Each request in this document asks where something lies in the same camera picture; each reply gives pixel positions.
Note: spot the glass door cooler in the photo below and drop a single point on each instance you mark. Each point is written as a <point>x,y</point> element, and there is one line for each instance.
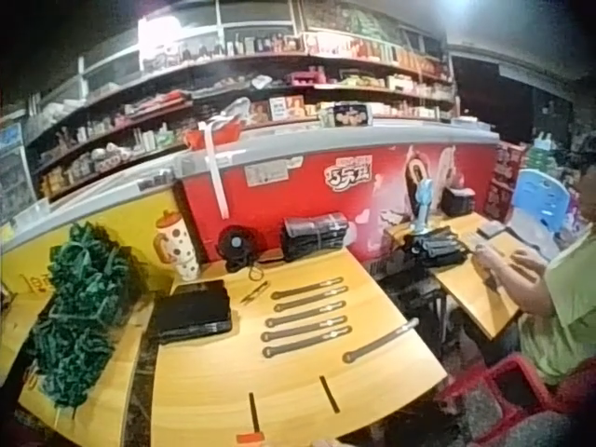
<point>11,163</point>

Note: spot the bundle of black bands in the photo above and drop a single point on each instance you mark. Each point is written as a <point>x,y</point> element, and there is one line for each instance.
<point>314,237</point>

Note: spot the person's right hand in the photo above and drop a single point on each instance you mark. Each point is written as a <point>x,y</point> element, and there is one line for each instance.
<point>321,442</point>

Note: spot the blue white stand fan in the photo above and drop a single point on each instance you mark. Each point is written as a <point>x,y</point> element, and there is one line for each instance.
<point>423,200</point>

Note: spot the person's right fingers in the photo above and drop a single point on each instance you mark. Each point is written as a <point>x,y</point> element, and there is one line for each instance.
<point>321,442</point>

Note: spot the printed snack box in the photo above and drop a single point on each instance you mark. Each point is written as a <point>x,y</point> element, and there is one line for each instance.
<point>347,115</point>

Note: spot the small black desk fan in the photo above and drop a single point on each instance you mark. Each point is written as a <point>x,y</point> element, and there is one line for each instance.
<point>236,244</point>

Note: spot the short black strip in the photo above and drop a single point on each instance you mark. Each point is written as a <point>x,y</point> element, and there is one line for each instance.
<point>329,393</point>
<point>253,412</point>

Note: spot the red ice cream freezer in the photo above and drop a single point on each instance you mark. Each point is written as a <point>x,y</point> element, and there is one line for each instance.
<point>288,205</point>

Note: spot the red bag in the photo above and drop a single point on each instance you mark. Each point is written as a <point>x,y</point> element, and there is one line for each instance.
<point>219,132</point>

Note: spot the group of green bottles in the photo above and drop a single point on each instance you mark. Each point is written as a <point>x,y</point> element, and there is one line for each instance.
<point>542,149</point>

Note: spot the shelf of shop goods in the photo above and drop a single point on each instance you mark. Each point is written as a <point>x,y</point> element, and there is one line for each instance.
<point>349,51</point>

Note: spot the orange tag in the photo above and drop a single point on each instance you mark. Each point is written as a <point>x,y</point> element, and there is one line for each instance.
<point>249,438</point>

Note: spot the red plastic chair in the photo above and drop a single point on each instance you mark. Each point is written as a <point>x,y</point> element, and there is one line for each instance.
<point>507,361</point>

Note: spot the white hanging strip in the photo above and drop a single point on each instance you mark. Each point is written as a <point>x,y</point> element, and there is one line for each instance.
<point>218,181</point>

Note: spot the yellow freezer chest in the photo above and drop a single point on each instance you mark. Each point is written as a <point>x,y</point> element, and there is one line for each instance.
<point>125,223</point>

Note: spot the blue plastic chair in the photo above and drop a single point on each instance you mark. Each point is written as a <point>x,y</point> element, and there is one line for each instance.
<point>535,195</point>

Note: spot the black flat stack of sheets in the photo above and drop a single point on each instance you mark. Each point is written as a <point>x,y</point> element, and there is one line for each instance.
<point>193,312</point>

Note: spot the white dotted mug with lid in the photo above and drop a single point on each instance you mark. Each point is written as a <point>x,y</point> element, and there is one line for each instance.
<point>179,247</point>

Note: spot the black box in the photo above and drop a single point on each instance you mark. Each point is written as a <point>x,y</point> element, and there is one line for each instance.
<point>458,200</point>

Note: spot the grey flat pad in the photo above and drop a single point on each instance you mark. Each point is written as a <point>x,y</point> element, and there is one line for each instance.
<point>491,229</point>

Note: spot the thread snips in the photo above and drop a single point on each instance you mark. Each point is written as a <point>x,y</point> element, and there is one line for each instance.
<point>253,293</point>

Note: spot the red rack of goods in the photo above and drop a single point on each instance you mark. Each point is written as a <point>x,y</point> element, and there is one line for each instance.
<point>505,181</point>

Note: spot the black bundle with strips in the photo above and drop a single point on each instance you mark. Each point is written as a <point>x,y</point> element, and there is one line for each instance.
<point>433,251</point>

